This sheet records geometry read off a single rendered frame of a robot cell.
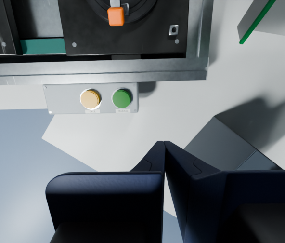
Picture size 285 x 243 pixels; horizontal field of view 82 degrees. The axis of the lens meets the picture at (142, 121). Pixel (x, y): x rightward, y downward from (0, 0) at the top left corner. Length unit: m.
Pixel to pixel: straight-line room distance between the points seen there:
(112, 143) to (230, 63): 0.40
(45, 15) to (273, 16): 0.43
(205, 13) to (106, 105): 0.27
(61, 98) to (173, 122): 0.30
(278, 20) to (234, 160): 0.25
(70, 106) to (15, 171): 1.70
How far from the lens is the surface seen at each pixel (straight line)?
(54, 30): 0.46
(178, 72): 0.37
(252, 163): 0.37
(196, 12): 0.38
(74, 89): 0.40
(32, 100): 0.57
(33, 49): 0.44
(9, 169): 2.10
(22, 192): 2.20
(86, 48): 0.37
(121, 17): 0.26
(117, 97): 0.36
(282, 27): 0.40
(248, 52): 0.53
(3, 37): 0.45
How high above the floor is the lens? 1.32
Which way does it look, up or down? 71 degrees down
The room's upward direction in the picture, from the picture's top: 177 degrees counter-clockwise
